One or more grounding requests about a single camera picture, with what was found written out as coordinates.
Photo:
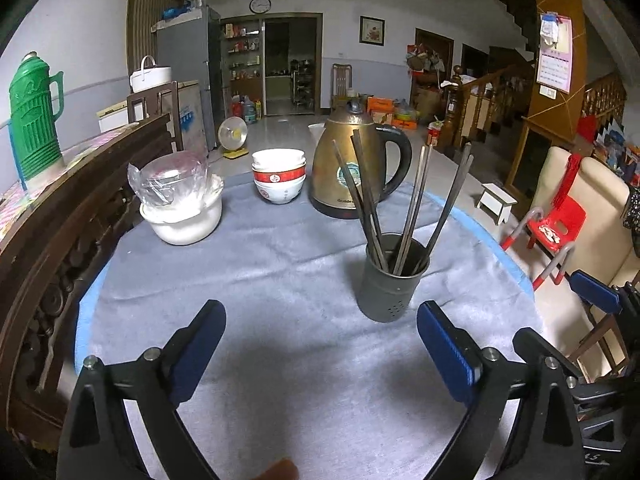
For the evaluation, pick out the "red plastic chair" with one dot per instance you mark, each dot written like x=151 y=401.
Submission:
x=562 y=220

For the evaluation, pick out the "blue plastic bag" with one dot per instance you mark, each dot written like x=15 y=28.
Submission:
x=175 y=11

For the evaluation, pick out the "wall calendar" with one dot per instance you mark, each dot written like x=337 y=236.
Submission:
x=554 y=60

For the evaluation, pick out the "dark wooden chair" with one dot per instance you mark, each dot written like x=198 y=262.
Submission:
x=176 y=115

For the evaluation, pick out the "plain white bowl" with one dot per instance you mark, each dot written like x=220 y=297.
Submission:
x=278 y=157

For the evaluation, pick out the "beige armchair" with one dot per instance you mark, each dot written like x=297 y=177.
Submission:
x=600 y=210

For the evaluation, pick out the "gold electric kettle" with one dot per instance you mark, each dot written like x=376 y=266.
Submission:
x=332 y=170

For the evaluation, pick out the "grey refrigerator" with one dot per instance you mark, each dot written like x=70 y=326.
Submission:
x=182 y=45

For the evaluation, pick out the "metal kitchen rack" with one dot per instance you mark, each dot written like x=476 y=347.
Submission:
x=303 y=85

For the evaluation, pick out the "grey tablecloth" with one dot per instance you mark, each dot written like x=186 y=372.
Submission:
x=275 y=270

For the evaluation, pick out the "red tassel ornament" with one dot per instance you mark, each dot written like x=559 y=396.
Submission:
x=567 y=180

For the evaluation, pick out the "person's left hand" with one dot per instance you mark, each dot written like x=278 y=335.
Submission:
x=277 y=471

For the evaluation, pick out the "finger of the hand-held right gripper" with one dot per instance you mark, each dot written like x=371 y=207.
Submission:
x=532 y=342
x=595 y=292

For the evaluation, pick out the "blue water bottle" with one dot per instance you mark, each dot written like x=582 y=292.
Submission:
x=250 y=111

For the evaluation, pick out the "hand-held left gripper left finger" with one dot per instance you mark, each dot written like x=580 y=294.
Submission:
x=197 y=355

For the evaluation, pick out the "round wall clock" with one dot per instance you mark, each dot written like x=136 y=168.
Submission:
x=260 y=5

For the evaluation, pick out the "grey metal chopstick holder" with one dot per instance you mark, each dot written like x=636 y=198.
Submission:
x=387 y=290

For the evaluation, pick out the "red white carton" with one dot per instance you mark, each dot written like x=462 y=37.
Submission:
x=434 y=135

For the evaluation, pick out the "white chest freezer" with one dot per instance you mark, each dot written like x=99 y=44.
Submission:
x=192 y=120

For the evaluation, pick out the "light wooden chair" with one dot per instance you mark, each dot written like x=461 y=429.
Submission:
x=341 y=85

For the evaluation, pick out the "red banded white bowl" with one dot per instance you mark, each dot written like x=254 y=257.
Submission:
x=278 y=175

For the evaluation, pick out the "blue thermos flask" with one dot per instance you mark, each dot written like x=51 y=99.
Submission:
x=17 y=170

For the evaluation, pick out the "patterned table mat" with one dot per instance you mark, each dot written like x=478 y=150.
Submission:
x=15 y=205

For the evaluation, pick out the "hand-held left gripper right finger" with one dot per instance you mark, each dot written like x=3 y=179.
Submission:
x=447 y=355

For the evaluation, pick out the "small white stool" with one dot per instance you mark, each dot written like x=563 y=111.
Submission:
x=495 y=200

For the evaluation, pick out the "wooden stair railing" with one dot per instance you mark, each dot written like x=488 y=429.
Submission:
x=475 y=105

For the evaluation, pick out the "white bowl with red mark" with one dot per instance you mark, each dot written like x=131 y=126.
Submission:
x=278 y=192

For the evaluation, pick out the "small electric fan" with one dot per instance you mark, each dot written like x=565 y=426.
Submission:
x=233 y=135

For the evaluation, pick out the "shelf with bottles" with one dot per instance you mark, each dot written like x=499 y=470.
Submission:
x=242 y=60

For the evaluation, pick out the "carved dark wooden table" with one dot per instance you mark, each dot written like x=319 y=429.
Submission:
x=75 y=220

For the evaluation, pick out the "green thermos flask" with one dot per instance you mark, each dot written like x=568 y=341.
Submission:
x=32 y=120

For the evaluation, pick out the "framed picture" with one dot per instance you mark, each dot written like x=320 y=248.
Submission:
x=372 y=31

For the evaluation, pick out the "bunch of dark chopsticks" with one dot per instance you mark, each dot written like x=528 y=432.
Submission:
x=413 y=210

